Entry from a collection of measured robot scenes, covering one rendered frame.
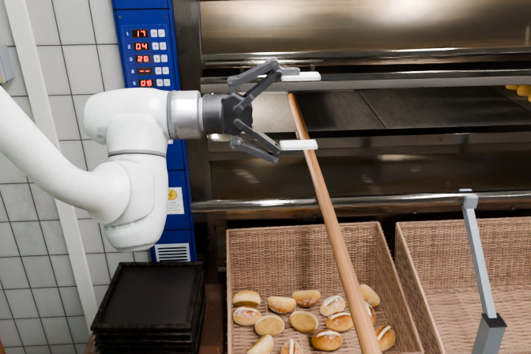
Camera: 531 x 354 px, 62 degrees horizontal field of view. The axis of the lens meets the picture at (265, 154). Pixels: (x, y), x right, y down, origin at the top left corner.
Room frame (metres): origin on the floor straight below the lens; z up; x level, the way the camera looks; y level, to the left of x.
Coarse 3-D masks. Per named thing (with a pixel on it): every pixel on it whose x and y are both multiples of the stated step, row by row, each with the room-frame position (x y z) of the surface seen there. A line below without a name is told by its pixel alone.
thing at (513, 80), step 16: (368, 80) 1.20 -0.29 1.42; (384, 80) 1.20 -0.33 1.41; (400, 80) 1.20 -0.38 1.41; (416, 80) 1.20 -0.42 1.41; (432, 80) 1.21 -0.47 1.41; (448, 80) 1.21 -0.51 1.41; (464, 80) 1.21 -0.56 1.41; (480, 80) 1.21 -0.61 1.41; (496, 80) 1.22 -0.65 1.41; (512, 80) 1.22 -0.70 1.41; (528, 80) 1.22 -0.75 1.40
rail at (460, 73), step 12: (372, 72) 1.21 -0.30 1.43; (384, 72) 1.21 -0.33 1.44; (396, 72) 1.21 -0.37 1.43; (408, 72) 1.21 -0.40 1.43; (420, 72) 1.21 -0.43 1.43; (432, 72) 1.21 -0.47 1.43; (444, 72) 1.21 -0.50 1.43; (456, 72) 1.21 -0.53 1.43; (468, 72) 1.22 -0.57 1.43; (480, 72) 1.22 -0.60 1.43; (492, 72) 1.22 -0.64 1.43; (504, 72) 1.22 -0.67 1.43; (516, 72) 1.22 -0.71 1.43; (528, 72) 1.22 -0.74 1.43; (204, 84) 1.18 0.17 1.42
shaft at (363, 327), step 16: (288, 96) 1.69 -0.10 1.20; (304, 128) 1.35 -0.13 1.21; (320, 176) 1.03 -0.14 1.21; (320, 192) 0.95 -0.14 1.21; (320, 208) 0.90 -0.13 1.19; (336, 224) 0.81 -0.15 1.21; (336, 240) 0.76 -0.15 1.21; (336, 256) 0.71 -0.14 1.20; (352, 272) 0.66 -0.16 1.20; (352, 288) 0.61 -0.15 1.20; (352, 304) 0.58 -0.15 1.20; (352, 320) 0.55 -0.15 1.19; (368, 320) 0.54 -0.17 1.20; (368, 336) 0.51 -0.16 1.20; (368, 352) 0.48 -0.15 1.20
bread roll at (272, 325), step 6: (264, 318) 1.07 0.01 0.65; (270, 318) 1.07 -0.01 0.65; (276, 318) 1.07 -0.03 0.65; (258, 324) 1.06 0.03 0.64; (264, 324) 1.06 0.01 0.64; (270, 324) 1.06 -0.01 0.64; (276, 324) 1.06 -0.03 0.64; (282, 324) 1.06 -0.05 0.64; (258, 330) 1.05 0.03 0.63; (264, 330) 1.05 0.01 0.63; (270, 330) 1.05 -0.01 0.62; (276, 330) 1.05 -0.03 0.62; (282, 330) 1.06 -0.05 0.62
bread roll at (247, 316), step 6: (246, 306) 1.14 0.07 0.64; (234, 312) 1.13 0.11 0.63; (240, 312) 1.11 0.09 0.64; (246, 312) 1.11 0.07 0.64; (252, 312) 1.11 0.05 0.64; (258, 312) 1.12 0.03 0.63; (234, 318) 1.11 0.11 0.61; (240, 318) 1.10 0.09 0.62; (246, 318) 1.10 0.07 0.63; (252, 318) 1.10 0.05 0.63; (258, 318) 1.11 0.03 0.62; (240, 324) 1.10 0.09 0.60; (246, 324) 1.09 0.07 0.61; (252, 324) 1.09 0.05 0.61
